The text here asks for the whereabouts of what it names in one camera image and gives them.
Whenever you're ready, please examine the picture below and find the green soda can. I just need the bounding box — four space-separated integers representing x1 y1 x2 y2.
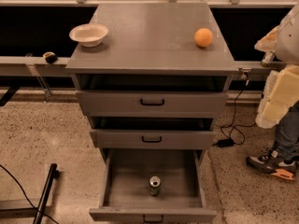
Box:
149 175 162 196

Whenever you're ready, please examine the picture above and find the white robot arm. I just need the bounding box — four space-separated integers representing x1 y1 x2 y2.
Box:
254 4 299 129

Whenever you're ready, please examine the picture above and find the grey drawer cabinet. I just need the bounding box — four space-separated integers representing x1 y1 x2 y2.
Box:
64 2 240 161

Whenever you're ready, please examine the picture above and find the grey top drawer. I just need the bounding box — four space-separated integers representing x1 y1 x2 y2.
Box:
76 91 228 118

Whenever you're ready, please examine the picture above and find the grey middle drawer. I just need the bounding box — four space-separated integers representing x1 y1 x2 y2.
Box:
90 129 215 149

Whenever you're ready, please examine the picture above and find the grey open bottom drawer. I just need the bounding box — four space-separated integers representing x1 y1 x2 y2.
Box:
90 149 217 224

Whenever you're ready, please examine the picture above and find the orange fruit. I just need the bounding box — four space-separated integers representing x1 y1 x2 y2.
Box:
194 28 213 48

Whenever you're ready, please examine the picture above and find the white paper bowl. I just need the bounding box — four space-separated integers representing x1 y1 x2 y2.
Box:
69 23 108 48

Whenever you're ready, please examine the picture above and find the black yellow tape measure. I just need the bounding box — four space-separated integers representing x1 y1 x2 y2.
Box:
43 51 58 63

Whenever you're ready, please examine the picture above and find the black metal stand leg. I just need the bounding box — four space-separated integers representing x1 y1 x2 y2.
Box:
33 163 59 224

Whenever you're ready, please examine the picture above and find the glass bottle with label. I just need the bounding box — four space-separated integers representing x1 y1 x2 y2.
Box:
261 51 275 67

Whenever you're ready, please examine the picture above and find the grey orange sneaker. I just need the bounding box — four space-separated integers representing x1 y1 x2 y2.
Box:
246 149 297 180

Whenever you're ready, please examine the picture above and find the blue jeans leg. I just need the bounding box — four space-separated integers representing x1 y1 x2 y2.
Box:
274 102 299 161

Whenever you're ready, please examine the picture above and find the metal clamp on rail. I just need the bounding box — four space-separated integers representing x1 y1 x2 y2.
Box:
239 68 251 80

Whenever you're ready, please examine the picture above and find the grey metal rail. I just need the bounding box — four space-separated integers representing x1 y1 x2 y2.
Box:
0 56 286 81

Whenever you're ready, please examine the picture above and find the black floor cable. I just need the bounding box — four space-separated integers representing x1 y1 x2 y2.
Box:
0 164 60 224

